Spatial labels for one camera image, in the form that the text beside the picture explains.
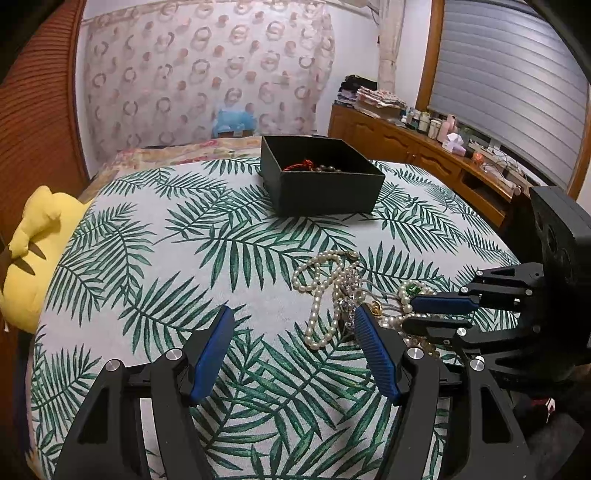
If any green stone jewelry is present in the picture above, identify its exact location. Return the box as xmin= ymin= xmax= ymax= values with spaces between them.
xmin=404 ymin=283 xmax=422 ymax=296

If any white pearl necklace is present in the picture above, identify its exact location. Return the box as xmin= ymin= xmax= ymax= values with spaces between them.
xmin=291 ymin=249 xmax=371 ymax=351

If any black jewelry box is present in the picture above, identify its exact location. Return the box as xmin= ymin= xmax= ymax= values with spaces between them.
xmin=259 ymin=136 xmax=385 ymax=216

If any wooden sideboard cabinet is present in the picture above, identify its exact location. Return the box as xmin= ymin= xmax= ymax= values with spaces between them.
xmin=329 ymin=104 xmax=531 ymax=231

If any pink bottle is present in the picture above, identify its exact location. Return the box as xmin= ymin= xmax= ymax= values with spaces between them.
xmin=437 ymin=114 xmax=457 ymax=143

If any yellow plush toy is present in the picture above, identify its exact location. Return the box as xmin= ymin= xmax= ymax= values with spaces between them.
xmin=1 ymin=185 xmax=90 ymax=334

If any palm leaf print cloth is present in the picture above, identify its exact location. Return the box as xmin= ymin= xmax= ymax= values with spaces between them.
xmin=29 ymin=157 xmax=516 ymax=479

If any grey window roller blind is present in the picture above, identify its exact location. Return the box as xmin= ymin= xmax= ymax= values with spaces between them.
xmin=429 ymin=1 xmax=588 ymax=188

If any stack of folded clothes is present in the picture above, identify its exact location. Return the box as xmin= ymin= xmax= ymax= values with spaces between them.
xmin=335 ymin=74 xmax=407 ymax=118

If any floral bed blanket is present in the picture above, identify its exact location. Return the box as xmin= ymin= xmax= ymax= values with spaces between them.
xmin=78 ymin=136 xmax=262 ymax=203

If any brown louvered wardrobe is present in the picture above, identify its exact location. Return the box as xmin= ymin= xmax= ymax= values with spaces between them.
xmin=1 ymin=1 xmax=90 ymax=244

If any blue plush toy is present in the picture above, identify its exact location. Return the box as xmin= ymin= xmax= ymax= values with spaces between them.
xmin=212 ymin=109 xmax=256 ymax=138

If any circle pattern curtain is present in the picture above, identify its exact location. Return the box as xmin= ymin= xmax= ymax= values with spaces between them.
xmin=83 ymin=1 xmax=335 ymax=161

